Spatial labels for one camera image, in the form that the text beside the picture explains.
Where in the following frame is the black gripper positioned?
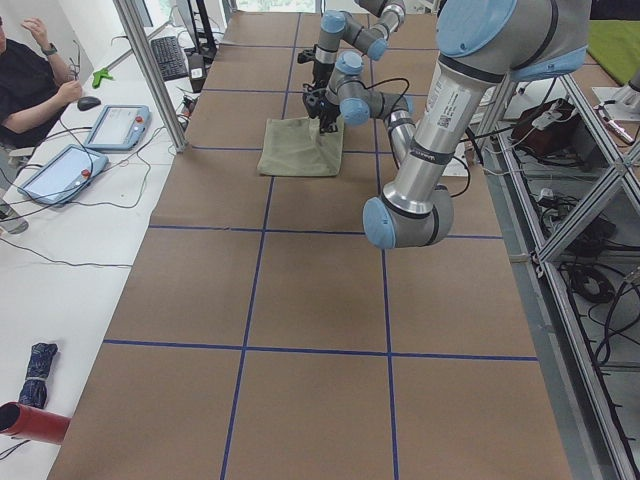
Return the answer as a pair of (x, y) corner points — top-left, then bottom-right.
(297, 45), (332, 92)
(302, 84), (340, 133)

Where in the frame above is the teach pendant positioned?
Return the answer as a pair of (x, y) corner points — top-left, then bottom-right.
(18, 145), (108, 206)
(83, 105), (151, 153)

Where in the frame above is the black computer mouse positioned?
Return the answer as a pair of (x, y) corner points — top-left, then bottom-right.
(76, 96), (102, 112)

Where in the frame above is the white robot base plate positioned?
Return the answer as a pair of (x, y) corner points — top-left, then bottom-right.
(443, 143), (468, 178)

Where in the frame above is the dark blue folded umbrella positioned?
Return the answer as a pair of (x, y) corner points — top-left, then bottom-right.
(18, 342), (58, 409)

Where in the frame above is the grey aluminium post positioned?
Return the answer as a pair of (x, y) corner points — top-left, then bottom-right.
(113, 0), (187, 153)

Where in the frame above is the olive green long-sleeve shirt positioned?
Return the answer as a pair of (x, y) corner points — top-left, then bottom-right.
(257, 117), (344, 177)

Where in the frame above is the black keyboard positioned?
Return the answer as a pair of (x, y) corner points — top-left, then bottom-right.
(150, 36), (189, 81)

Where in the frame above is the teach pendant upper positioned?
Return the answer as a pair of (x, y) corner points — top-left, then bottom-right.
(83, 105), (151, 153)

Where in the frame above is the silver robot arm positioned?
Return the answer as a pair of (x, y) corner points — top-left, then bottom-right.
(299, 0), (591, 250)
(297, 0), (406, 93)

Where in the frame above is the seated person in black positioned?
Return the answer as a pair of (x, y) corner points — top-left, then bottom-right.
(1, 17), (83, 148)

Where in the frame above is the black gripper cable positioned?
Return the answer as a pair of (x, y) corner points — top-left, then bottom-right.
(364, 77), (412, 109)

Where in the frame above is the green plastic tool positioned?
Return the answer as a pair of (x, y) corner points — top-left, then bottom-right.
(91, 68), (114, 89)

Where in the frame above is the teach pendant lower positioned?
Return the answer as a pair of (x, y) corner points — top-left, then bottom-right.
(18, 145), (108, 206)

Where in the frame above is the red cylinder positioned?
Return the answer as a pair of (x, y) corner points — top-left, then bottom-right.
(1, 402), (71, 445)

